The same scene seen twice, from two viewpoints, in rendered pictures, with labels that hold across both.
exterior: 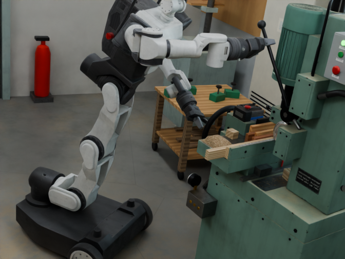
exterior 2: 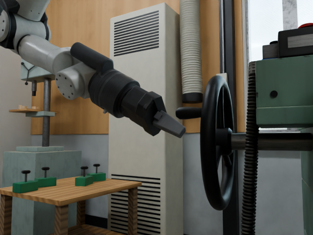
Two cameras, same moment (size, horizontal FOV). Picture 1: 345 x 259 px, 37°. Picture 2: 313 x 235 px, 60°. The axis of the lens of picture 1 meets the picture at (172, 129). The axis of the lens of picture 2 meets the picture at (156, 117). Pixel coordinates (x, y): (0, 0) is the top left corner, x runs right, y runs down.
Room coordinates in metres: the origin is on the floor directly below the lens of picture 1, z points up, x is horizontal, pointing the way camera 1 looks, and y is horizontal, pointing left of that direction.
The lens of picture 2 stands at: (1.88, 0.16, 0.82)
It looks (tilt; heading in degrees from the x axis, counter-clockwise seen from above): 4 degrees up; 330
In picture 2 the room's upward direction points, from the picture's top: straight up
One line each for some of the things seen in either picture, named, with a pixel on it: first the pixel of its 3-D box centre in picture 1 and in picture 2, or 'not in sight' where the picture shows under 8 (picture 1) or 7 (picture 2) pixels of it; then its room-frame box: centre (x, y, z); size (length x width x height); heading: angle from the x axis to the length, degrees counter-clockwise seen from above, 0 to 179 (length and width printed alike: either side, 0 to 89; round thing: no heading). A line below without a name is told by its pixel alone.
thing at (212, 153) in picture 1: (261, 144); not in sight; (2.00, -0.39, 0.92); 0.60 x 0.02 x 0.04; 128
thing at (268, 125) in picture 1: (262, 131); not in sight; (2.10, -0.40, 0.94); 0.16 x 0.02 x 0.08; 128
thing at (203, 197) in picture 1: (200, 202); not in sight; (2.02, -0.18, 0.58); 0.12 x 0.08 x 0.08; 38
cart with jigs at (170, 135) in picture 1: (204, 123); (72, 219); (3.62, -0.24, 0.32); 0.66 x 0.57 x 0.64; 118
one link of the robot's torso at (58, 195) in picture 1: (73, 192); not in sight; (2.44, 0.50, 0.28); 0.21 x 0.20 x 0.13; 68
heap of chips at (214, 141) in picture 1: (219, 141); not in sight; (1.97, -0.20, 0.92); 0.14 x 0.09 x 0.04; 38
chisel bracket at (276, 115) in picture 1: (286, 119); not in sight; (2.05, -0.48, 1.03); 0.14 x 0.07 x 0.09; 38
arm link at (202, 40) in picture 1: (209, 46); not in sight; (1.89, -0.09, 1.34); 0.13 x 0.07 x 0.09; 115
